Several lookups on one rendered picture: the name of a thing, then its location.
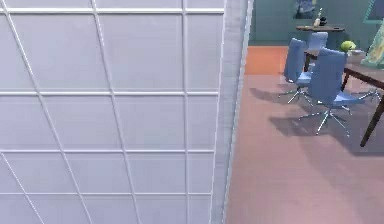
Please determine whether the white panelled room door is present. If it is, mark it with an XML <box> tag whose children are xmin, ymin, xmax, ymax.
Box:
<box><xmin>0</xmin><ymin>0</ymin><xmax>254</xmax><ymax>224</ymax></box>

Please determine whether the blue swivel office chair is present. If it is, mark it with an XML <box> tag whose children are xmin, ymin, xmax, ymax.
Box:
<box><xmin>278</xmin><ymin>37</ymin><xmax>318</xmax><ymax>107</ymax></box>
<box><xmin>297</xmin><ymin>47</ymin><xmax>382</xmax><ymax>137</ymax></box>
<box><xmin>307</xmin><ymin>31</ymin><xmax>329</xmax><ymax>52</ymax></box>

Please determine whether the dark brown side table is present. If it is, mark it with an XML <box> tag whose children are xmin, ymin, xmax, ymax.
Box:
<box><xmin>295</xmin><ymin>24</ymin><xmax>346</xmax><ymax>34</ymax></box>

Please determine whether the green round fruit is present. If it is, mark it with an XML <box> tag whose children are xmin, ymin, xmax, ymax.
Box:
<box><xmin>339</xmin><ymin>40</ymin><xmax>357</xmax><ymax>52</ymax></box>

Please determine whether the dark brown dining table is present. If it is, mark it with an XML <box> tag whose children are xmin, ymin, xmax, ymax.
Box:
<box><xmin>303</xmin><ymin>49</ymin><xmax>384</xmax><ymax>148</ymax></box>

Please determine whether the pale green yellow paper bag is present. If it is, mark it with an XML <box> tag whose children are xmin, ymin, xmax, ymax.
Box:
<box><xmin>360</xmin><ymin>20</ymin><xmax>384</xmax><ymax>70</ymax></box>

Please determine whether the teal framed window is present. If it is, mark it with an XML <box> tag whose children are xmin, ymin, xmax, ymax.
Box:
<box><xmin>362</xmin><ymin>0</ymin><xmax>384</xmax><ymax>25</ymax></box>

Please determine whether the blue framed wall picture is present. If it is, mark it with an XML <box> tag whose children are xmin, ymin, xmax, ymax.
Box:
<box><xmin>293</xmin><ymin>0</ymin><xmax>318</xmax><ymax>20</ymax></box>

